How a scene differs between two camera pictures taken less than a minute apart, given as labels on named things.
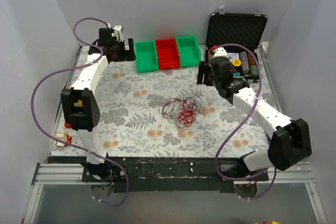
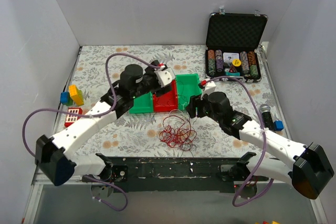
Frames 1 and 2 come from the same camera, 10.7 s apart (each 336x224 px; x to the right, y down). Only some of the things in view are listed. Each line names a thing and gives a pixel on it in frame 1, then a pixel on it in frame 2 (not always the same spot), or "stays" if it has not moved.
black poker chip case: [237, 36] stays
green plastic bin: [189, 50] to [187, 85]
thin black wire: [183, 111] to [195, 115]
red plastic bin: [168, 53] to [168, 101]
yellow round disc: [236, 62] stays
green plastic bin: [146, 56] to [143, 104]
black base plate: [165, 174] stays
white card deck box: [231, 55] stays
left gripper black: [126, 54] to [163, 89]
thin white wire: [184, 115] to [174, 109]
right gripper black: [203, 76] to [197, 107]
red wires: [184, 110] to [177, 132]
